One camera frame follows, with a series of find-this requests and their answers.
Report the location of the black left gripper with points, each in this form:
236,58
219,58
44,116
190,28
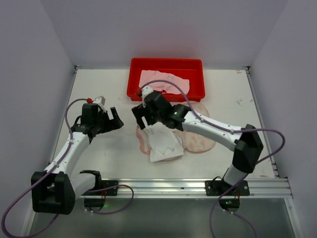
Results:
107,119

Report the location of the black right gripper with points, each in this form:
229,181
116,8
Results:
144,112

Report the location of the white bra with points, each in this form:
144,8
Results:
163,143

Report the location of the floral mesh laundry bag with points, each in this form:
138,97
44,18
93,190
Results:
192,142

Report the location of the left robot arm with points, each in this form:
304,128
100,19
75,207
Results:
53,190

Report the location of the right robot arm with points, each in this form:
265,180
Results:
244,142

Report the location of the red plastic tray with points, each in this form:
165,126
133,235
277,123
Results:
191,69

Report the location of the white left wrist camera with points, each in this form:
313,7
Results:
100,101

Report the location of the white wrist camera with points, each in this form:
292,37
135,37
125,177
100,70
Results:
100,101
143,93

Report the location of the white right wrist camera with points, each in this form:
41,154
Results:
143,93

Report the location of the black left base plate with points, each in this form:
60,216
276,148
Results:
110,190

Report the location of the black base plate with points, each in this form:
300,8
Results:
216,187
110,190

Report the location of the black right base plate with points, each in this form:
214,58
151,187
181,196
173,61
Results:
216,187

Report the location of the aluminium mounting rail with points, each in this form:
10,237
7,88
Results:
265,188

